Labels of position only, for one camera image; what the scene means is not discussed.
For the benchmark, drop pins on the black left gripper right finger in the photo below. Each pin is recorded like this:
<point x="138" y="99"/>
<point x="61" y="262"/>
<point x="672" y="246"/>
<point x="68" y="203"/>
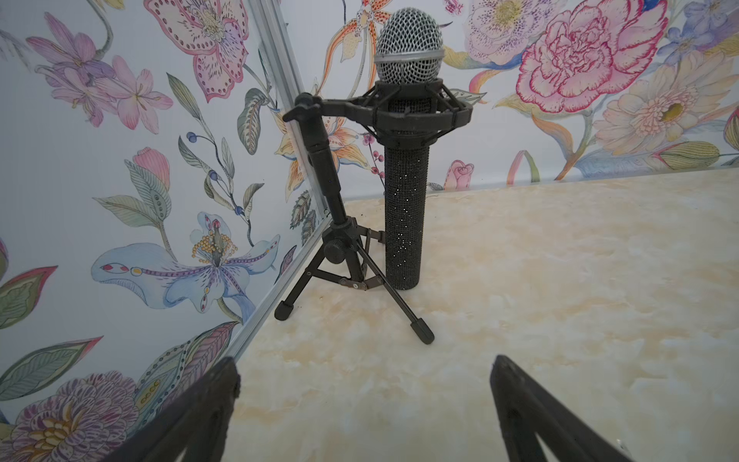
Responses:
<point x="530" y="417"/>

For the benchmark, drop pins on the black rhinestone microphone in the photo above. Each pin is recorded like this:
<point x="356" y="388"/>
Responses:
<point x="408" y="31"/>

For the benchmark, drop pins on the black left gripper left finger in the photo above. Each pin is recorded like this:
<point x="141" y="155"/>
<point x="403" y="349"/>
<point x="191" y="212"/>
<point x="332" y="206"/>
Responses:
<point x="194" y="427"/>

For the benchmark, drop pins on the black tripod mic stand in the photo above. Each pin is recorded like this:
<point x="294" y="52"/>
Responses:
<point x="398" y="116"/>

